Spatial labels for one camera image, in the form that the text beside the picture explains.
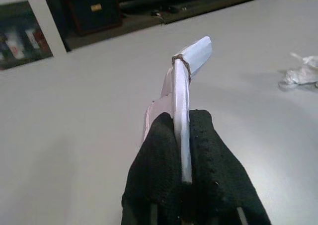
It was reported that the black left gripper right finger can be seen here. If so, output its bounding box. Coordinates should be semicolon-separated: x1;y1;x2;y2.
184;108;272;225

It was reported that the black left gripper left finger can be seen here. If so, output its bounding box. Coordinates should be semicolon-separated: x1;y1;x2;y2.
121;112;184;225

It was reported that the white torn paper piece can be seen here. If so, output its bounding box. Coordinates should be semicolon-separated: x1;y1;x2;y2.
142;36;215;185

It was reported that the crumpled clear plastic wrapper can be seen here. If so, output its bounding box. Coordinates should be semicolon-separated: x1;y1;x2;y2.
277;52;318;92

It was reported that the black box with gold label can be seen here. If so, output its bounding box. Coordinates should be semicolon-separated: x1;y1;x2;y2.
66;0;123;36

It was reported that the white framed shelf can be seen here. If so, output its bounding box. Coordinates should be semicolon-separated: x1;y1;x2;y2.
0;0;68;71

